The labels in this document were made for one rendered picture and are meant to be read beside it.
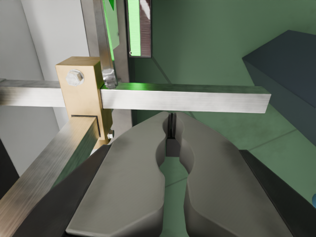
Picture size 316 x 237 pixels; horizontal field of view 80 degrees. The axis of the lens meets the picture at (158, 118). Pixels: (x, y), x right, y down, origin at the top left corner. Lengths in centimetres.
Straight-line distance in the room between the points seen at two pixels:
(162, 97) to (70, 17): 32
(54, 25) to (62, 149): 35
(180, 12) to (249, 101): 85
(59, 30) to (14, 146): 27
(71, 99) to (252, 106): 25
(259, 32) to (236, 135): 65
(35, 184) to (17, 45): 37
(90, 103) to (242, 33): 99
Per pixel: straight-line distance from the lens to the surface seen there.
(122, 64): 41
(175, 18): 109
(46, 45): 55
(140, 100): 27
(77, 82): 26
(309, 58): 92
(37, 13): 54
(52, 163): 22
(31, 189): 20
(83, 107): 29
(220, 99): 28
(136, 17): 39
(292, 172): 184
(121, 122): 47
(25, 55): 54
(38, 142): 57
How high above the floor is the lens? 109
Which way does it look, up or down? 59 degrees down
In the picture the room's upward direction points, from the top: 176 degrees counter-clockwise
